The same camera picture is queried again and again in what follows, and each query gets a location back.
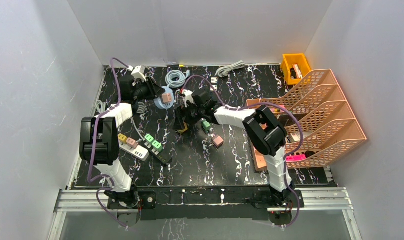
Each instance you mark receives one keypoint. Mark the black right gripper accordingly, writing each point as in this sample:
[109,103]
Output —
[183,111]

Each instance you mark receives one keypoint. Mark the salmon pink usb plug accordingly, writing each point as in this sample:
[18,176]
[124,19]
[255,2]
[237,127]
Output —
[166,98]

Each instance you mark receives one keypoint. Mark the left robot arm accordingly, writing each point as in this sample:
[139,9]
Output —
[99,141]

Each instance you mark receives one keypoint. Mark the peach compartment tray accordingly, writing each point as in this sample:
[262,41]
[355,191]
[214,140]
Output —
[258,160]

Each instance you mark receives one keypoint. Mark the black short power strip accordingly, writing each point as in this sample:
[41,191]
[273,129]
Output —
[214,86]

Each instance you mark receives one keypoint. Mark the aluminium frame rail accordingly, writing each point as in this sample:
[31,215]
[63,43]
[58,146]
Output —
[210,202]

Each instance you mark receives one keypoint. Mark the round light blue socket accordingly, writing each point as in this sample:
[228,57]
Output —
[159,104]

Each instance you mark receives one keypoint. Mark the white power strip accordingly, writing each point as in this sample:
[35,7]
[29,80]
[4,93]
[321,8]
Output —
[140,152]

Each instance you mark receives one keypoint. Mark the mauve pink usb plug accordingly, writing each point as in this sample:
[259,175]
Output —
[217,141]

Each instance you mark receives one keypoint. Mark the orange plastic bin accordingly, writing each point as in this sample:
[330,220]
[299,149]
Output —
[294,66]

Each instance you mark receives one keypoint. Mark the yellow usb plug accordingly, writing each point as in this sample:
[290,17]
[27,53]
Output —
[184,129]

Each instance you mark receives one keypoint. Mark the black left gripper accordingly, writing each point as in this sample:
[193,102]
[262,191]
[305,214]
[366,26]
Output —
[151,89]

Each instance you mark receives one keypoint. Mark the peach mesh file organizer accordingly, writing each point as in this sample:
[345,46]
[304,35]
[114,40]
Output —
[329,126]

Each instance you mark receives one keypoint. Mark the green usb plug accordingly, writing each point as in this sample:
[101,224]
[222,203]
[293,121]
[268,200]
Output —
[206,127]

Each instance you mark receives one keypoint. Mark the magenta item in tray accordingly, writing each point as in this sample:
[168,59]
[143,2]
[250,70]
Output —
[298,157]

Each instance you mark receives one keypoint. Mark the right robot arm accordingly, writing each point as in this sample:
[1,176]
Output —
[262,128]

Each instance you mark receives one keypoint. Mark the black long power strip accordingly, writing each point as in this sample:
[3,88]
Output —
[162,157]

